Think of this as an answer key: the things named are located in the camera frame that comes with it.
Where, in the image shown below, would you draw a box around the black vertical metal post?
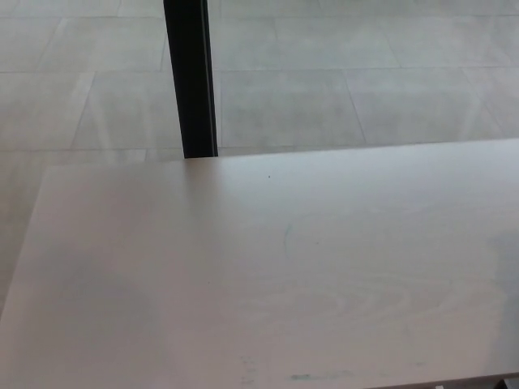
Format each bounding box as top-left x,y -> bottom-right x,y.
163,0 -> 219,160

